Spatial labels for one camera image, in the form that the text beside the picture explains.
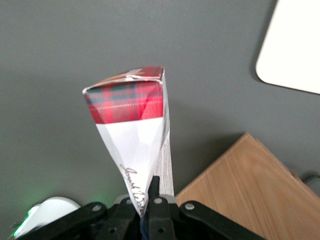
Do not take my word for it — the cream rectangular tray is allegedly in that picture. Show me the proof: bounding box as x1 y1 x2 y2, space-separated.
255 0 320 96

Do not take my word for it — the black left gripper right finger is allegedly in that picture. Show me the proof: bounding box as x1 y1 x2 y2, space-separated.
143 175 181 240

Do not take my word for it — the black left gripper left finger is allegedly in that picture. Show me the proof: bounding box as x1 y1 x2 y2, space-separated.
96 196 149 240

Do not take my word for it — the wooden drawer cabinet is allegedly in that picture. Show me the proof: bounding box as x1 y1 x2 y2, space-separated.
174 132 320 240

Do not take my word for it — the red tartan cookie box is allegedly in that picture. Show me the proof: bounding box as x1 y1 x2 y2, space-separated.
81 65 176 219

